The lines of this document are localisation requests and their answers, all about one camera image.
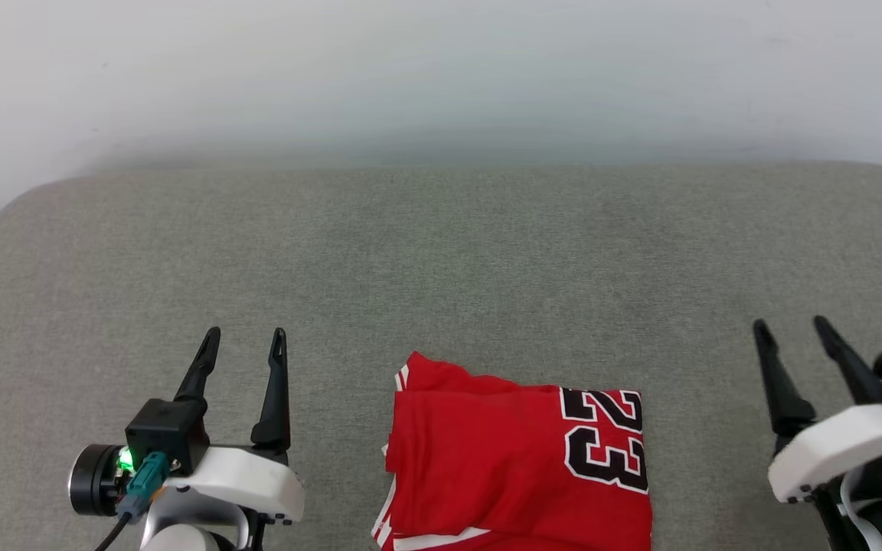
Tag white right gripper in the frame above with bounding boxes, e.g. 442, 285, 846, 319
752, 315, 882, 504

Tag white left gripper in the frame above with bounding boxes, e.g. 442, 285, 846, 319
165, 327, 306, 529

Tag red white basketball jersey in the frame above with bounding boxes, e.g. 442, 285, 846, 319
371, 350, 654, 551

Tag grey fabric sofa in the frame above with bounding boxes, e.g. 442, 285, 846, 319
0, 161, 882, 551

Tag teal left camera connector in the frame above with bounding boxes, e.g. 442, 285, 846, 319
117, 451, 171, 522

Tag thin black camera cable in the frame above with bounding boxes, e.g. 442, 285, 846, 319
92, 511, 132, 551

